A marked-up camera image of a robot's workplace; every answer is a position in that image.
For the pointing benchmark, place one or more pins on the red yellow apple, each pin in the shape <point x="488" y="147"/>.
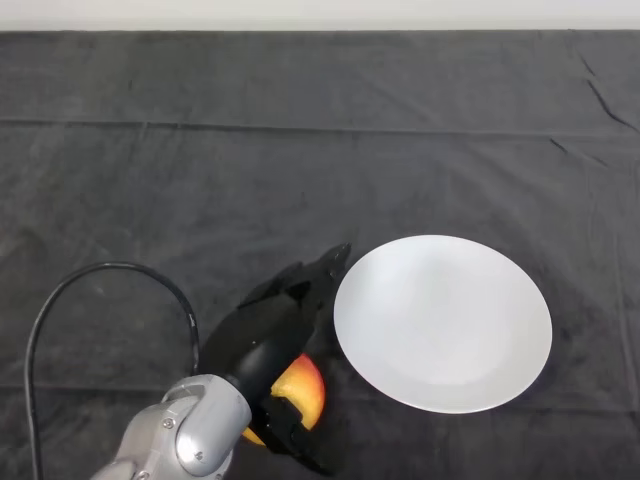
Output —
<point x="307" y="385"/>

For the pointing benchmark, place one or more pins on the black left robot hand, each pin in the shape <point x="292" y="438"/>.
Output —
<point x="265" y="335"/>

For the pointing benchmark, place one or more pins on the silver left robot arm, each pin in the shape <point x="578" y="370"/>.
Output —
<point x="190" y="430"/>

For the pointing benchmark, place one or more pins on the white round plate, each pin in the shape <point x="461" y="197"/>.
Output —
<point x="442" y="325"/>

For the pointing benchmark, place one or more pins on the black table cloth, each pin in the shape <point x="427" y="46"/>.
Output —
<point x="200" y="175"/>

